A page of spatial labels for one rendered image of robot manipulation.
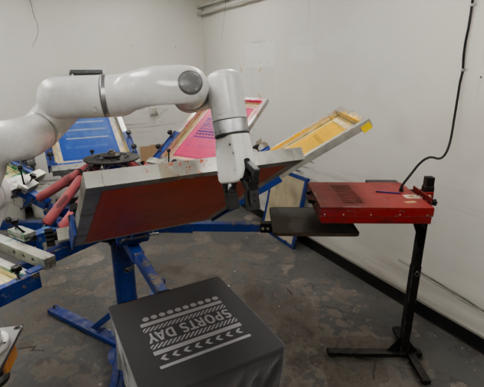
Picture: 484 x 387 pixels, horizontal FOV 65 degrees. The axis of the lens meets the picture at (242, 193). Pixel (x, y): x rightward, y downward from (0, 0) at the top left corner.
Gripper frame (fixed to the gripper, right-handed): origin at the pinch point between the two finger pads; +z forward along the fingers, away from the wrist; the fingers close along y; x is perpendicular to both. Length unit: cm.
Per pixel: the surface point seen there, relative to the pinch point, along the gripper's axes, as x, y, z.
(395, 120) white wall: 200, -124, -29
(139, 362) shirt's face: -20, -41, 44
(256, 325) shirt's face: 19, -39, 44
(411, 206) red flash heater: 126, -59, 22
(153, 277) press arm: -1, -91, 32
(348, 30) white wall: 200, -158, -109
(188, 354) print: -6, -37, 45
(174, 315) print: -3, -57, 39
